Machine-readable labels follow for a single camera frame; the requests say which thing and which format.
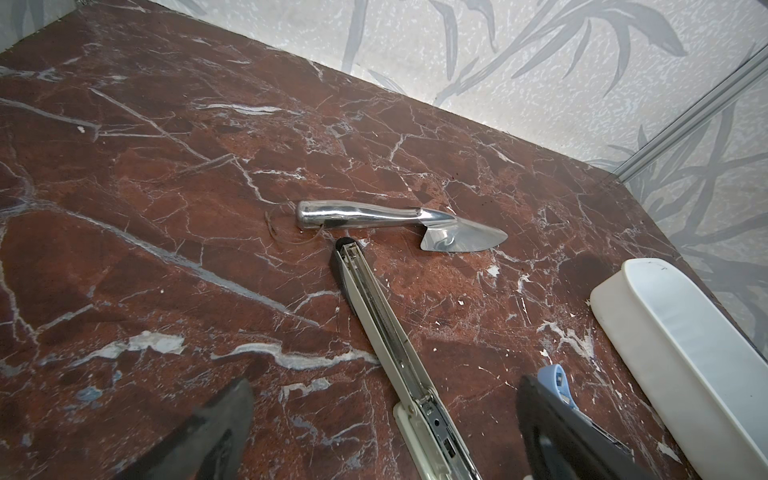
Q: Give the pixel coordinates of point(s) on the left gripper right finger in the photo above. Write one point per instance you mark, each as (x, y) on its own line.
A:
(560, 445)

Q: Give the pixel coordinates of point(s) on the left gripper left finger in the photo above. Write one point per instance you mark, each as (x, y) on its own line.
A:
(209, 444)

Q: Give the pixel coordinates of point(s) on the black white stapler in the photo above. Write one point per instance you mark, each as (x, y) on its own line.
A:
(431, 436)

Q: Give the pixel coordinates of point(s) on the white plastic tray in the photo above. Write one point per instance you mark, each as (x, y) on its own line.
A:
(703, 378)

